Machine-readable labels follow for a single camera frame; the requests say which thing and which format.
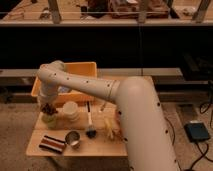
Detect dark red grape bunch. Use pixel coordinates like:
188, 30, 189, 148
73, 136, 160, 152
40, 103, 57, 115

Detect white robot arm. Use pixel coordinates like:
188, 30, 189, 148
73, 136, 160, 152
37, 62, 181, 171

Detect green plastic cup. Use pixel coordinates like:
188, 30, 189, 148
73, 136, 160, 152
42, 114, 57, 129

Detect metal cup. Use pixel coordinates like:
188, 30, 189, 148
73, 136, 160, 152
65, 131, 80, 149

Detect white stacked cups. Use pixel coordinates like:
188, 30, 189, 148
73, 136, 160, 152
62, 101, 79, 121

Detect yellow plastic bin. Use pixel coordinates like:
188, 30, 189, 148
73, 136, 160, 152
31, 62, 97, 106

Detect wooden folding table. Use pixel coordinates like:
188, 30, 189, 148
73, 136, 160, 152
26, 98, 127, 157

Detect black white dish brush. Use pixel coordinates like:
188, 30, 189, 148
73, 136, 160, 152
86, 102, 97, 139

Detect metal spoon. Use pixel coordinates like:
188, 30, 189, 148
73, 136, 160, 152
99, 102, 107, 112

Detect yellow banana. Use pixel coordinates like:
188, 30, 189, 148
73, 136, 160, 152
104, 117, 114, 140

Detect black foot pedal box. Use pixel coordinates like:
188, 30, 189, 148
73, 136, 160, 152
184, 122, 211, 142

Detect black cable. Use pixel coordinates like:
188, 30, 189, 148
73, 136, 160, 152
164, 79, 213, 171

